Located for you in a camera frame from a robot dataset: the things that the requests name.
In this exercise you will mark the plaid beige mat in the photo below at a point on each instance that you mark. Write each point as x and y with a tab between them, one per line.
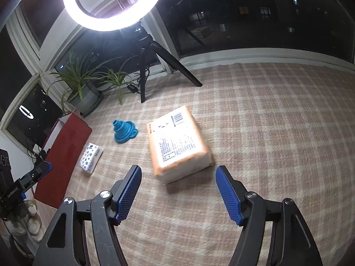
283	130

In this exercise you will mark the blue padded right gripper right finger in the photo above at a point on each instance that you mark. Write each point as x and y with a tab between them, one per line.
233	195

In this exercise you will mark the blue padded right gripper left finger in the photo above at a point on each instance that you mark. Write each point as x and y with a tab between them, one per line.
124	195

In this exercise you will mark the white ring light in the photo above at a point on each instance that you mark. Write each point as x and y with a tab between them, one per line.
106	15

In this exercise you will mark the red cardboard box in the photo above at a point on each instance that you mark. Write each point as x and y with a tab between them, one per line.
63	147

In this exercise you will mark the dotted white tissue pack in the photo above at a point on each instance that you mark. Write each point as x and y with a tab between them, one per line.
91	155

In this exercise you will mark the black tripod stand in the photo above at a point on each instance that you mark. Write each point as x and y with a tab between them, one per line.
148	47

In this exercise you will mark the orange tissue pack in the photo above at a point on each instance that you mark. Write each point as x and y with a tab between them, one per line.
177	146

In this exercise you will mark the green potted spider plant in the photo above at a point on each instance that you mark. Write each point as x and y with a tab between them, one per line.
80	76

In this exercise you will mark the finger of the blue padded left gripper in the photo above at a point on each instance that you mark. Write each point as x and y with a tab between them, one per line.
35	175

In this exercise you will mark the blue silicone funnel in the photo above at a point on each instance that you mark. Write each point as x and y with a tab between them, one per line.
124	130

